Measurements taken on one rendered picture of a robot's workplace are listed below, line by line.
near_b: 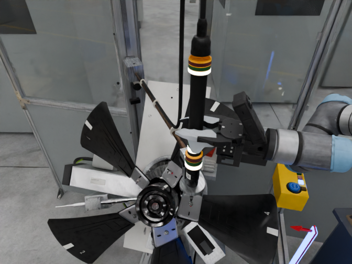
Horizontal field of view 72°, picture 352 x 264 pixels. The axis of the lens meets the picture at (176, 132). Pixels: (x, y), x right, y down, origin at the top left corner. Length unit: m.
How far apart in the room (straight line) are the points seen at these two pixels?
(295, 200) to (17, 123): 2.95
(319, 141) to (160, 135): 0.61
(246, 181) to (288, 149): 1.18
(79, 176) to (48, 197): 1.56
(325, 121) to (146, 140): 0.63
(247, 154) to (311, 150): 0.13
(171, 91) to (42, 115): 1.13
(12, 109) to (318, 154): 3.02
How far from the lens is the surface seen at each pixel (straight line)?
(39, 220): 2.42
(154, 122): 1.00
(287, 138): 0.55
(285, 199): 1.05
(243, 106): 0.48
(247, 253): 0.76
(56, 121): 1.87
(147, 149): 1.00
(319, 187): 1.77
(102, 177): 0.95
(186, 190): 0.67
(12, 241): 2.41
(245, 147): 0.56
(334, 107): 0.71
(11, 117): 3.30
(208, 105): 0.77
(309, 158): 0.56
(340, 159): 0.58
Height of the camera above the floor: 1.81
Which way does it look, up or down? 38 degrees down
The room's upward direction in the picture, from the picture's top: straight up
